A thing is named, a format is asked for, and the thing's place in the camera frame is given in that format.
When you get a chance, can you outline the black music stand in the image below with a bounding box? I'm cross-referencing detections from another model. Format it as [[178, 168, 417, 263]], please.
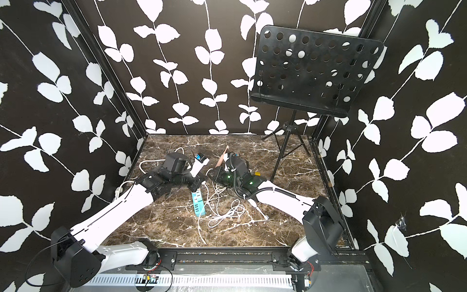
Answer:
[[251, 25, 384, 160]]

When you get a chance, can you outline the white charging cable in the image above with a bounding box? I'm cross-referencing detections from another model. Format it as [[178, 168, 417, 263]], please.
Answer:
[[218, 182, 271, 229]]

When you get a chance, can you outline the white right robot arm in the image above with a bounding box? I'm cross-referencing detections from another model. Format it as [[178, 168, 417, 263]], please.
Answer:
[[208, 152, 344, 271]]

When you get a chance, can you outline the white thin cable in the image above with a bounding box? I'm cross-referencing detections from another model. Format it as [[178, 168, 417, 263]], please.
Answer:
[[196, 178, 249, 245]]

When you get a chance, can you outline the teal power strip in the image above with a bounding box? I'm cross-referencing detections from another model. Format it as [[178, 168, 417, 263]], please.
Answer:
[[192, 189, 206, 217]]

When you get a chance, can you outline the pink electric toothbrush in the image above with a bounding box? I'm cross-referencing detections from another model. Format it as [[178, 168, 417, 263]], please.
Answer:
[[215, 146, 229, 167]]

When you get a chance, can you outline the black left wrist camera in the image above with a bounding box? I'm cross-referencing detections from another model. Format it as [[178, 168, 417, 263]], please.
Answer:
[[162, 152, 189, 174]]

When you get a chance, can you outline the white electric toothbrush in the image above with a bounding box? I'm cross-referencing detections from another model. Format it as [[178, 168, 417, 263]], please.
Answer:
[[248, 199, 269, 220]]

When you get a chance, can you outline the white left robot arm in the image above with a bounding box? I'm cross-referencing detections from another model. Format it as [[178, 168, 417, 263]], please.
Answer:
[[51, 172, 206, 288]]

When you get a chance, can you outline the black front rail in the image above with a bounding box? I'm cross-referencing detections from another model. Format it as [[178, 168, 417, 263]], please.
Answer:
[[105, 247, 369, 274]]

